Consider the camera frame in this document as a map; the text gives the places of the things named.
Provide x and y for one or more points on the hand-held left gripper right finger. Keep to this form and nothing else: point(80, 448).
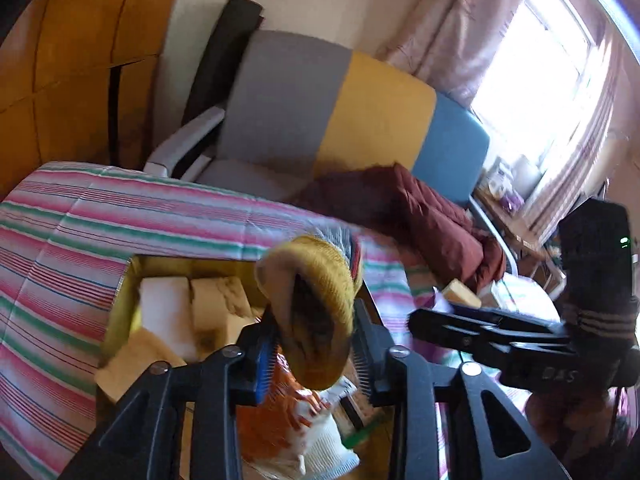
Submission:
point(361, 360)

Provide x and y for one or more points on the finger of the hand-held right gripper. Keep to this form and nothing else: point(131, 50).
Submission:
point(487, 350)
point(475, 325)

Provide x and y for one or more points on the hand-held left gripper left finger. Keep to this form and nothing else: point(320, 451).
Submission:
point(263, 365)

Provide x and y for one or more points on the yellow knit hat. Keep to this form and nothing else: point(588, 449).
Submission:
point(320, 280)

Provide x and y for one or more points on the yellow cardboard box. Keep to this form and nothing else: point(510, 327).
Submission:
point(125, 310)

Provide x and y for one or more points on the tan sponge block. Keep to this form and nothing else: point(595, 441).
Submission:
point(220, 305)
point(462, 294)
point(135, 365)

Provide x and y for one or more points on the orange white work glove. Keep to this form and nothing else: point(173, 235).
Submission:
point(270, 420)

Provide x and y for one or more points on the green marker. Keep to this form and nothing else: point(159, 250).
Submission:
point(362, 435)

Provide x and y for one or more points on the white sponge block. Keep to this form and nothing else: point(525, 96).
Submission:
point(165, 310)

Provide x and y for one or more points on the cluttered wooden side table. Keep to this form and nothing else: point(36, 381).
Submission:
point(505, 210)

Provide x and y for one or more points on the maroon quilted blanket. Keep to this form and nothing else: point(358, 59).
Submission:
point(425, 215)

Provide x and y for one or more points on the pink patterned curtain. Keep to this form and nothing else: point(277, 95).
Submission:
point(450, 25)
point(580, 150)

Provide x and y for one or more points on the striped blanket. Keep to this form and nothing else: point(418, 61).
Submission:
point(75, 220)

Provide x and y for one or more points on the bright window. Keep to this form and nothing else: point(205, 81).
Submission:
point(540, 75)

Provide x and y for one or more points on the tricolour fabric sofa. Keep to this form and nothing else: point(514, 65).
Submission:
point(285, 100)

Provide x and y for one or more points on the black rolled mat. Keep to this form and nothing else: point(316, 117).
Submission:
point(225, 50)

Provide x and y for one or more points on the wooden wardrobe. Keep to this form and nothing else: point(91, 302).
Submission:
point(75, 35)

